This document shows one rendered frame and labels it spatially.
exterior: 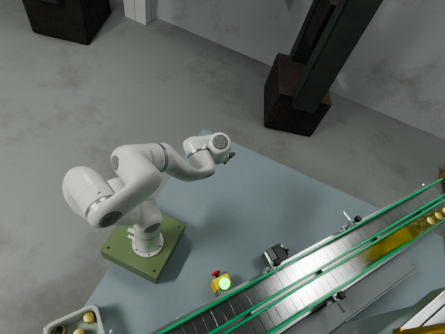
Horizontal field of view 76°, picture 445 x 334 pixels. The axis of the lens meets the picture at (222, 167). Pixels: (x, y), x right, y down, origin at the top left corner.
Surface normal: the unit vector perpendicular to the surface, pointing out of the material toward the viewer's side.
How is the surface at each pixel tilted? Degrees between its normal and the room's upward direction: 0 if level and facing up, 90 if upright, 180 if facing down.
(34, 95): 0
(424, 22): 90
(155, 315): 0
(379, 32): 90
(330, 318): 0
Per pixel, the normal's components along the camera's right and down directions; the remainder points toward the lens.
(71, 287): 0.19, -0.57
